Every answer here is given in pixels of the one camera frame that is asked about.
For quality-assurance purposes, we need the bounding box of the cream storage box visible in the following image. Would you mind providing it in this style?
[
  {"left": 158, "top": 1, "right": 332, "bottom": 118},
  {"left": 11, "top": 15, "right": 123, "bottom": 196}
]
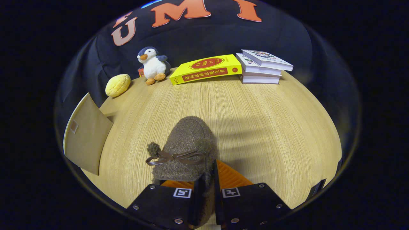
[{"left": 63, "top": 93, "right": 117, "bottom": 176}]

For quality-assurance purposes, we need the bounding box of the white book with bird print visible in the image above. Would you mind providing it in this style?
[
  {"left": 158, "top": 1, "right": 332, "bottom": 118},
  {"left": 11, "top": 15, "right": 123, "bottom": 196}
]
[{"left": 241, "top": 50, "right": 294, "bottom": 72}]

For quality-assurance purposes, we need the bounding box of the yellow bun plush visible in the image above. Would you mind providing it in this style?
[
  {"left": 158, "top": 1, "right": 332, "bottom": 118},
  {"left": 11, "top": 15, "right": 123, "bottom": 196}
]
[{"left": 105, "top": 74, "right": 131, "bottom": 98}]

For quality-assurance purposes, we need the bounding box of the yellow book with red label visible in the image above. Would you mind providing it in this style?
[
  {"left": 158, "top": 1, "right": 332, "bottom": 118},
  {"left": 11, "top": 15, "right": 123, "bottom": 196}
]
[{"left": 169, "top": 54, "right": 243, "bottom": 86}]

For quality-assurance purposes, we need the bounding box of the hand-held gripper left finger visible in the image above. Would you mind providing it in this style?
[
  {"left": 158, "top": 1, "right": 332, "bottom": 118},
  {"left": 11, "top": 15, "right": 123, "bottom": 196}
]
[{"left": 126, "top": 174, "right": 205, "bottom": 230}]

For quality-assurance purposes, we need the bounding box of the brown fuzzy shoe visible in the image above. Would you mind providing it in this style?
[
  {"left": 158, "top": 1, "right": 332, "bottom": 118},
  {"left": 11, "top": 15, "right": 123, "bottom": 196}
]
[{"left": 146, "top": 116, "right": 218, "bottom": 227}]

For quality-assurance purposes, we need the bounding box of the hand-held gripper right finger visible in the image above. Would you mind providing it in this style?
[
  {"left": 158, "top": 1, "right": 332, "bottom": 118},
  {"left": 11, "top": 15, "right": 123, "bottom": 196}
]
[{"left": 213, "top": 160, "right": 292, "bottom": 230}]

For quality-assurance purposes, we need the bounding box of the penguin plush toy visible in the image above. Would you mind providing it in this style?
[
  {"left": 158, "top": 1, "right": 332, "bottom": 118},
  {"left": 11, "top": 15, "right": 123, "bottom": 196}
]
[{"left": 137, "top": 46, "right": 171, "bottom": 86}]

